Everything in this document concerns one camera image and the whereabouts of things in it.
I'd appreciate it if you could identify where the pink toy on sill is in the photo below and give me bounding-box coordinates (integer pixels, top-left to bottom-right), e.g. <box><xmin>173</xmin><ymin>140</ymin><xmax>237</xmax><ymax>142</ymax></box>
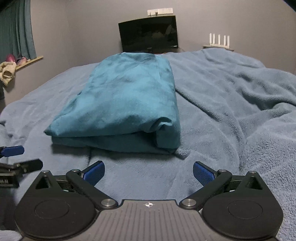
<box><xmin>6</xmin><ymin>54</ymin><xmax>28</xmax><ymax>66</ymax></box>

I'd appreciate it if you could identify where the black monitor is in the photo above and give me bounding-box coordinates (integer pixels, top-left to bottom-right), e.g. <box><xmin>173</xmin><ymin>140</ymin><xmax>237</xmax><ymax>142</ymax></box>
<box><xmin>118</xmin><ymin>16</ymin><xmax>179</xmax><ymax>52</ymax></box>

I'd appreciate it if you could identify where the wooden window sill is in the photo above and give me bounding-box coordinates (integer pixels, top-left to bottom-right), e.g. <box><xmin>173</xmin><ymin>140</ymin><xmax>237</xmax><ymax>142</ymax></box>
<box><xmin>16</xmin><ymin>56</ymin><xmax>44</xmax><ymax>71</ymax></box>

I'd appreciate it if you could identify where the blue fleece blanket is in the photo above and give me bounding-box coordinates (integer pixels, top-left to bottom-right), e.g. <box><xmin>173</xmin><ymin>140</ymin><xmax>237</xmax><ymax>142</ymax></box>
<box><xmin>1</xmin><ymin>49</ymin><xmax>295</xmax><ymax>240</ymax></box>

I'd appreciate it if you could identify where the teal curtain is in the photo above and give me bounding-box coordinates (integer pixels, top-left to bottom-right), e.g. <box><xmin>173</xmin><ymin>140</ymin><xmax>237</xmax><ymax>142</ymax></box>
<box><xmin>1</xmin><ymin>1</ymin><xmax>37</xmax><ymax>62</ymax></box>

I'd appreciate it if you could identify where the white wall power strip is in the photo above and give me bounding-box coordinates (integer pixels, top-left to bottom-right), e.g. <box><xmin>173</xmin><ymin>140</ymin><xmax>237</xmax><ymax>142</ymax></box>
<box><xmin>147</xmin><ymin>8</ymin><xmax>174</xmax><ymax>16</ymax></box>

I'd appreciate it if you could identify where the beige cloth on sill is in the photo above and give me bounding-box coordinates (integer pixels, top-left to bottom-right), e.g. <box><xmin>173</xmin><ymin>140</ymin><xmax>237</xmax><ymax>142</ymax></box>
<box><xmin>0</xmin><ymin>62</ymin><xmax>16</xmax><ymax>87</ymax></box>

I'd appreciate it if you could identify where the white wifi router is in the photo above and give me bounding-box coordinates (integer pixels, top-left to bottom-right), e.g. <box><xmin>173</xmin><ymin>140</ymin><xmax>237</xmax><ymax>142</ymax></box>
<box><xmin>203</xmin><ymin>33</ymin><xmax>234</xmax><ymax>52</ymax></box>

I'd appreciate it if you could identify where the teal zip jacket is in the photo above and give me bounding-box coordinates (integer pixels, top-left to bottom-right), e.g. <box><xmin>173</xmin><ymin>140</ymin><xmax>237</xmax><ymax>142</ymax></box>
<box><xmin>45</xmin><ymin>53</ymin><xmax>181</xmax><ymax>154</ymax></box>

